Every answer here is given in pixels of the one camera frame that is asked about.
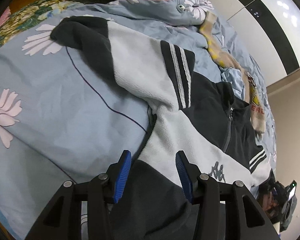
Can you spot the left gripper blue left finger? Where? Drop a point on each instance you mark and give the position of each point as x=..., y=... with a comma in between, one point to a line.
x=122, y=169

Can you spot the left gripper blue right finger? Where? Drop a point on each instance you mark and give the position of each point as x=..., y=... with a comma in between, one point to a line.
x=184, y=171

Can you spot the black and grey fleece jacket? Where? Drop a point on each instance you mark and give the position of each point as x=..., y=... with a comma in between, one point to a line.
x=203, y=119

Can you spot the blue floral duvet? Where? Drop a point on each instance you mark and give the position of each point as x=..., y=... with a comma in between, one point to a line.
x=61, y=121

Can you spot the white wardrobe with black stripe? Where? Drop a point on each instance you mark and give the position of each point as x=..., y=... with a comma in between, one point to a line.
x=270, y=30

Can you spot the dark floral blanket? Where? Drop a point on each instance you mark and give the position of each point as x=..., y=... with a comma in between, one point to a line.
x=35, y=13

